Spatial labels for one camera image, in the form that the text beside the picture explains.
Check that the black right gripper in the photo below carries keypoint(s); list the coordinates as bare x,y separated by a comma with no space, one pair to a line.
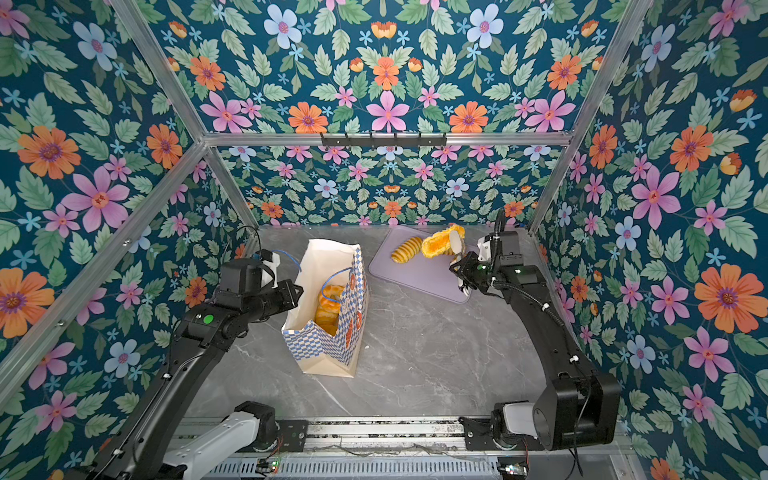
465,271

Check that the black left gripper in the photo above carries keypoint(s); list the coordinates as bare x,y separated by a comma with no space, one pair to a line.
291,295

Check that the blue checkered paper bag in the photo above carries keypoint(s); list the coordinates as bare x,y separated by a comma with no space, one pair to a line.
324,332

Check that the large striped croissant bread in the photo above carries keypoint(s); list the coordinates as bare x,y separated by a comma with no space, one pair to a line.
327,317

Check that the golden glazed bread loaf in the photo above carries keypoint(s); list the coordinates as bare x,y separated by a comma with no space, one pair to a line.
438,243

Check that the ring shaped bagel bread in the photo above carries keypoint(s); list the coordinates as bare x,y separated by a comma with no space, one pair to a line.
332,293

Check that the long ridged baguette bread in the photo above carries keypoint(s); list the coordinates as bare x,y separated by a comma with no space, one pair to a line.
407,251

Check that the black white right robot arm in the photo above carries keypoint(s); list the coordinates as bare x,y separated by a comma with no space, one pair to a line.
579,404

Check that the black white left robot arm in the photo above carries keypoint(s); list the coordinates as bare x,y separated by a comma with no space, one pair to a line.
249,292

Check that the lilac plastic tray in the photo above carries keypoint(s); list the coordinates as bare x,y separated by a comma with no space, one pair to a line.
428,276

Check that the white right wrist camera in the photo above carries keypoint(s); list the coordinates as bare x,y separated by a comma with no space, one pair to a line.
485,248

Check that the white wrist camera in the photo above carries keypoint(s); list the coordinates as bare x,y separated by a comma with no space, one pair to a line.
485,248
269,263

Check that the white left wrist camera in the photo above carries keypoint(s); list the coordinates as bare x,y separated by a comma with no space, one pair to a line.
269,263

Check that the black hook rail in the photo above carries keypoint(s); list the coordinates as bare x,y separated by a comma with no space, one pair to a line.
371,140

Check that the aluminium frame profile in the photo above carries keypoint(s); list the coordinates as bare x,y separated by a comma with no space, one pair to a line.
18,365

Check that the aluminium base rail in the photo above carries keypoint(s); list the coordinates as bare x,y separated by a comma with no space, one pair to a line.
421,447

